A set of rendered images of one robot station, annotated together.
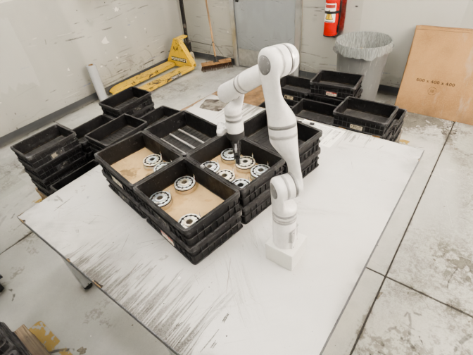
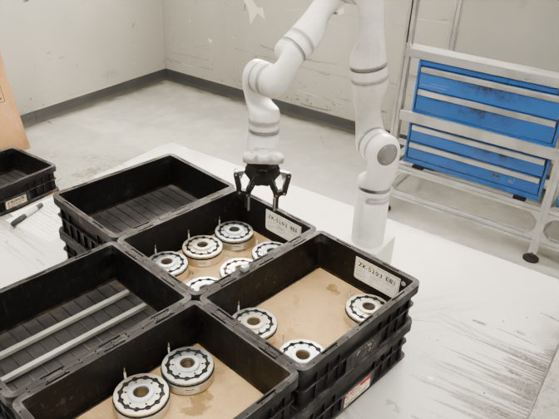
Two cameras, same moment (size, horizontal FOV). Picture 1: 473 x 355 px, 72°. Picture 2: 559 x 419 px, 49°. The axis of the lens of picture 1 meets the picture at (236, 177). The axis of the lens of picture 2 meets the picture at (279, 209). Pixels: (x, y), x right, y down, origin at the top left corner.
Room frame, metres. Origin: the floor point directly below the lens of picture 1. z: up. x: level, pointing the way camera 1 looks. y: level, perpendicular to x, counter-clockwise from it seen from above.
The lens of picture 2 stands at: (1.29, 1.25, 1.73)
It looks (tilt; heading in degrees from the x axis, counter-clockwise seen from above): 30 degrees down; 262
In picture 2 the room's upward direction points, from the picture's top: 3 degrees clockwise
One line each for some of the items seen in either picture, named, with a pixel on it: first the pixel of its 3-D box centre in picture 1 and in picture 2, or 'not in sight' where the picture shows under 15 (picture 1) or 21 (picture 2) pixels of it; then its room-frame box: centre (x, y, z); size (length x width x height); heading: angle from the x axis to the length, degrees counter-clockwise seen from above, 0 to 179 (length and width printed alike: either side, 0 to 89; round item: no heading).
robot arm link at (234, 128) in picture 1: (229, 123); (263, 141); (1.16, 0.00, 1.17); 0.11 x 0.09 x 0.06; 85
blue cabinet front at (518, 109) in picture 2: not in sight; (477, 130); (-0.04, -1.41, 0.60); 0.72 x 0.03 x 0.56; 139
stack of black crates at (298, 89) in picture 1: (295, 99); not in sight; (2.97, -0.68, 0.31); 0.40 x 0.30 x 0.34; 49
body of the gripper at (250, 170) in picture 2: (236, 137); (262, 166); (1.16, -0.02, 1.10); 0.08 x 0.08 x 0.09
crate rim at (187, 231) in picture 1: (185, 191); (312, 293); (1.07, 0.23, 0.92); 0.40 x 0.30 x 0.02; 40
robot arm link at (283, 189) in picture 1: (284, 195); (377, 161); (0.84, -0.16, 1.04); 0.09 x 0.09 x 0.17; 16
